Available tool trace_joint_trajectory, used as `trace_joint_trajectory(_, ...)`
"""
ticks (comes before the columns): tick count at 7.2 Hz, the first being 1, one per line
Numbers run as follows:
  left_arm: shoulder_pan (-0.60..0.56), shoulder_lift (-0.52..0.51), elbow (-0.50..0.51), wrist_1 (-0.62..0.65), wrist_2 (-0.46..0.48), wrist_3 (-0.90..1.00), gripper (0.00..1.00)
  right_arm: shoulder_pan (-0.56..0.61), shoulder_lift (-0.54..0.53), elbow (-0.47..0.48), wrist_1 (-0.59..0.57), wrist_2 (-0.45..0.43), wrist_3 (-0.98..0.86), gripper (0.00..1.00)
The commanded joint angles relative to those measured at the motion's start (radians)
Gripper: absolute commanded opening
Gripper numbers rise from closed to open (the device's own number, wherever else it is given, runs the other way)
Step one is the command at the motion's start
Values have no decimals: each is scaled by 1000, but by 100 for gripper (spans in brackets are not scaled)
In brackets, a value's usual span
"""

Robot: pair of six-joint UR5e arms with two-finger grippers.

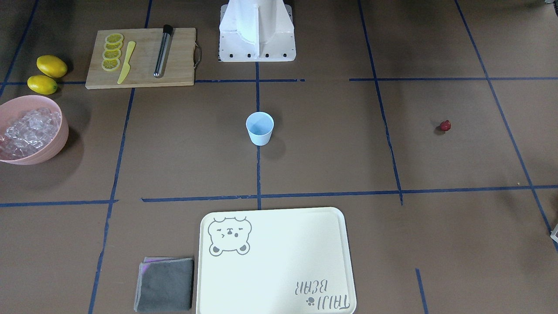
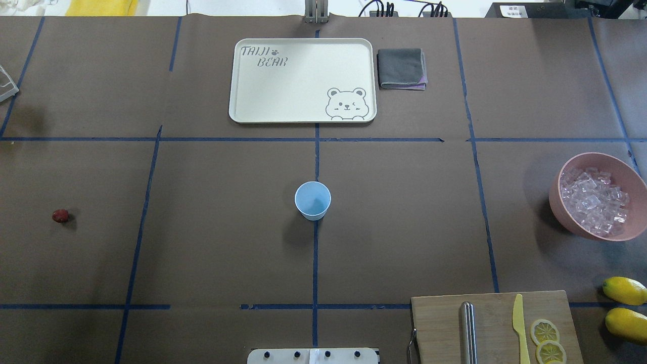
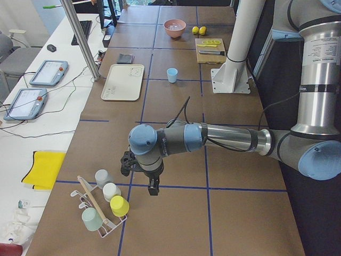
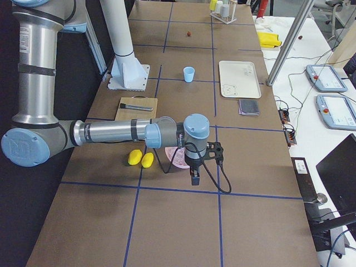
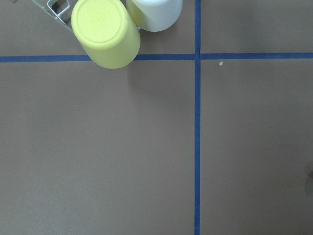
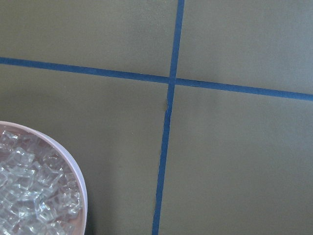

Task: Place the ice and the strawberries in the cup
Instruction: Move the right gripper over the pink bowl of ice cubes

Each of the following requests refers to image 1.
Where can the lemon slice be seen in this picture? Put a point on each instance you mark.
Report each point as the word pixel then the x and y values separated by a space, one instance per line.
pixel 113 46
pixel 112 54
pixel 110 65
pixel 114 38

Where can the cream bear tray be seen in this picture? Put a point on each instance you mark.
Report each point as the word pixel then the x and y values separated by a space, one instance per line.
pixel 275 261

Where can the light blue cup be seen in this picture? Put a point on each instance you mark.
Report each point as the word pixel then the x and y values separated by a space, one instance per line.
pixel 259 127

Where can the steel muddler black tip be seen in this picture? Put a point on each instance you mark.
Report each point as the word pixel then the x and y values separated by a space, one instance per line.
pixel 167 34

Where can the red strawberry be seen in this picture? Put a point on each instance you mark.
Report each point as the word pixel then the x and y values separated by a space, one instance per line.
pixel 445 126

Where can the pile of clear ice cubes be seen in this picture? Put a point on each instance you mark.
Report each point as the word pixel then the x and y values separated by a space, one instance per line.
pixel 29 133

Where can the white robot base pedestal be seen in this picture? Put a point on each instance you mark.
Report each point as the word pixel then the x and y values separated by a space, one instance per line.
pixel 256 31

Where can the pink bowl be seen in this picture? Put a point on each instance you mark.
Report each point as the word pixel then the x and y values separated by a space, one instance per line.
pixel 12 109

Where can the white cup rack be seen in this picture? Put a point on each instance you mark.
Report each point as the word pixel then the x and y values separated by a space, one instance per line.
pixel 554 234

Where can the grey folded cloth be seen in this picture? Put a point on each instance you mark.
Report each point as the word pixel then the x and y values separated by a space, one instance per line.
pixel 164 284

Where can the yellow lemon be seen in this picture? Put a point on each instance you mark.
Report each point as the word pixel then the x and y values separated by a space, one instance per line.
pixel 42 84
pixel 52 66

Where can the yellow plastic knife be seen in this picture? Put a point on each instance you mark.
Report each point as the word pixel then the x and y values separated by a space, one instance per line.
pixel 126 66

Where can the bamboo cutting board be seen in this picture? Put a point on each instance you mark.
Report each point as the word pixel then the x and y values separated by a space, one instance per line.
pixel 179 68

